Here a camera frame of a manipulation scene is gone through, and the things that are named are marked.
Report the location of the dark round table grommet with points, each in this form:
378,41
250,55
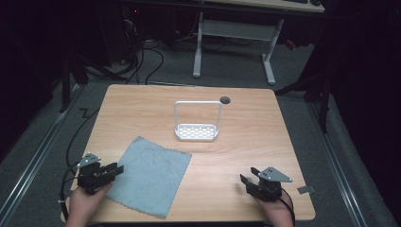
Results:
225,100

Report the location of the small red object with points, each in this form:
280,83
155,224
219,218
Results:
290,44

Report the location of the desk with white legs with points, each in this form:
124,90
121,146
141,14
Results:
236,30

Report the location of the grey-blue cloth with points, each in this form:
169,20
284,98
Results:
151,176

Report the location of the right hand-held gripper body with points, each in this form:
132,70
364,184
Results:
268,187

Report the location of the metal floor rail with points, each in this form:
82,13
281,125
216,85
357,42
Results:
339,170
34,164

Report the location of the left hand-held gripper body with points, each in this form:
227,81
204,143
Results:
91,178

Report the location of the white hanging rack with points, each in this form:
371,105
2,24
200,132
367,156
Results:
196,130

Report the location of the person's right hand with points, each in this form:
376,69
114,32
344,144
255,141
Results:
279,213

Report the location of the black keyboard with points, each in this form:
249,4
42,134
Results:
295,1

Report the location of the person's left hand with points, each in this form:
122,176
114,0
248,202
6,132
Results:
82,205

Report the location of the grey tape piece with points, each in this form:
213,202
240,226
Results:
306,189

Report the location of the black computer mouse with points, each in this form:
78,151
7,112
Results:
316,2

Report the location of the black metal stand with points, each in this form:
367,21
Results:
323,104
66,85

